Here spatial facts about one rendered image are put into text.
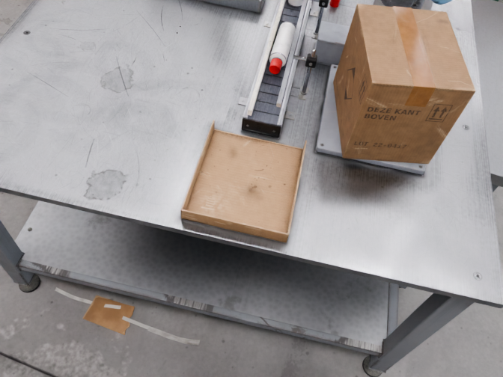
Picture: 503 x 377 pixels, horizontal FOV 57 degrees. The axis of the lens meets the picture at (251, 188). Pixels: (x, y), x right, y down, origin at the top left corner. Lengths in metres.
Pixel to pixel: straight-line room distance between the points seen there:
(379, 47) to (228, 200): 0.52
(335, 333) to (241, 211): 0.72
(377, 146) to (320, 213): 0.23
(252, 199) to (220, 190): 0.08
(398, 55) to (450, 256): 0.50
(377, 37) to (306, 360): 1.21
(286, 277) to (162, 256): 0.47
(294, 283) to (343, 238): 0.63
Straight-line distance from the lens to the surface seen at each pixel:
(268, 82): 1.39
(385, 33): 1.25
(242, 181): 1.20
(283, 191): 1.20
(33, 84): 1.51
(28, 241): 1.91
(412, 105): 1.17
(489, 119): 1.61
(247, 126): 1.30
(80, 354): 1.93
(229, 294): 1.71
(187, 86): 1.43
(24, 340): 2.00
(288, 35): 1.49
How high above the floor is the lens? 1.81
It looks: 55 degrees down
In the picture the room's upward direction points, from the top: 9 degrees clockwise
